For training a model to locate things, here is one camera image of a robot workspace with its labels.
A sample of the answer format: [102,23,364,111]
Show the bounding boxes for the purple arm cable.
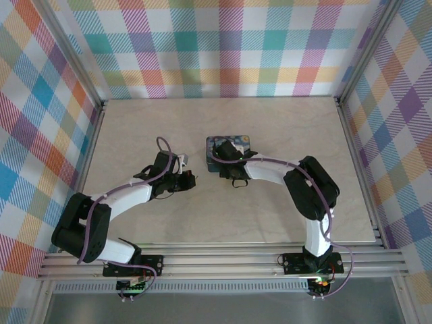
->
[76,136,180,302]
[211,148,354,300]

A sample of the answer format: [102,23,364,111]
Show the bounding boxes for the dark blue patterned box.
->
[205,134,252,173]

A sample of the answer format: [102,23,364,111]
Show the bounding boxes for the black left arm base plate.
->
[102,254,165,277]

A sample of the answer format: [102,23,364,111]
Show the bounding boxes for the aluminium side rail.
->
[59,101,109,252]
[333,97,387,249]

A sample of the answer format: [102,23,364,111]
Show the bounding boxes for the aluminium frame post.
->
[333,0,404,105]
[33,0,109,112]

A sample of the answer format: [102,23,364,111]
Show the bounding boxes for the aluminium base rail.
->
[36,248,406,280]

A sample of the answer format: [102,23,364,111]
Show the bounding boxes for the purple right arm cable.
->
[211,148,354,300]

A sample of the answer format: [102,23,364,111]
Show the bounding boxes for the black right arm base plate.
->
[281,252,345,275]

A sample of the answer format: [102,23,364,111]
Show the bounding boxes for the grey slotted cable duct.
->
[53,282,311,293]

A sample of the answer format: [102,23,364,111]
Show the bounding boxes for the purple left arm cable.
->
[76,136,180,302]

